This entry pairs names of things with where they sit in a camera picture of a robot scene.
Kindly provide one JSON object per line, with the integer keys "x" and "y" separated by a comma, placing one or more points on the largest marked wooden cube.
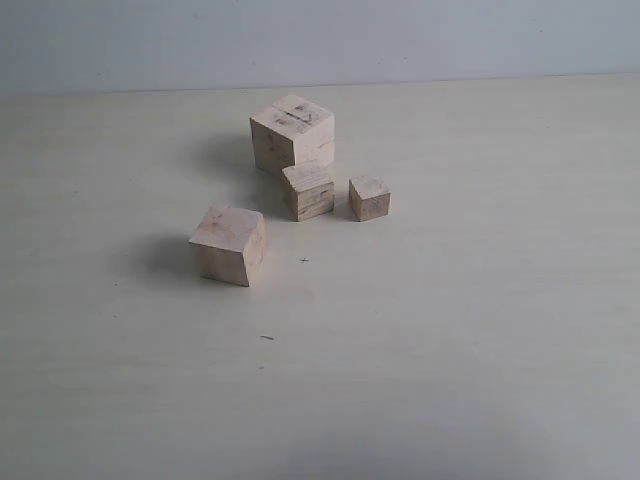
{"x": 292, "y": 131}

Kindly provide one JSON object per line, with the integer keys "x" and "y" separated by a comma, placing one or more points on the medium wooden cube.
{"x": 309, "y": 190}

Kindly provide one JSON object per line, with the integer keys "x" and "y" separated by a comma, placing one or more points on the second largest wooden cube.
{"x": 229, "y": 245}

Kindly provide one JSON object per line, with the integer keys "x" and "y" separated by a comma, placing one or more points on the smallest wooden cube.
{"x": 369, "y": 197}

